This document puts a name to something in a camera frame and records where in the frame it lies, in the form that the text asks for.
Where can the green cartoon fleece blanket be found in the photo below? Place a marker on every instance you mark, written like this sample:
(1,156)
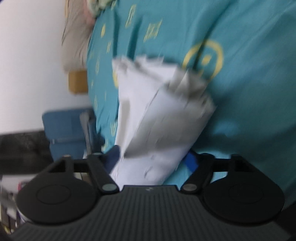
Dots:
(99,4)

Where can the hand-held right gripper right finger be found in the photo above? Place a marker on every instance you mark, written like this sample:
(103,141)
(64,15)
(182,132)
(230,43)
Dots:
(190,162)

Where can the bed with teal printed sheet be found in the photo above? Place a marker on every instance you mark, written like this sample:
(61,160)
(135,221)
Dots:
(242,104)

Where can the grey pillow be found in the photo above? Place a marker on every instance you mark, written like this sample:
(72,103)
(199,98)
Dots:
(74,46)

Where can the white t-shirt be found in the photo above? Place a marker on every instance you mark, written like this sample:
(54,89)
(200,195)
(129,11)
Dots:
(161,115)

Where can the blue quilted folding chair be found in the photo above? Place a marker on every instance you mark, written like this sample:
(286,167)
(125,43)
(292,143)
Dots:
(67,129)

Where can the mustard yellow cushion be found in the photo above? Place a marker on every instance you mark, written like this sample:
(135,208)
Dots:
(77,82)

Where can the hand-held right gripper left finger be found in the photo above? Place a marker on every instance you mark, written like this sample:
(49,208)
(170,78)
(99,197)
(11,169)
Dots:
(113,155)

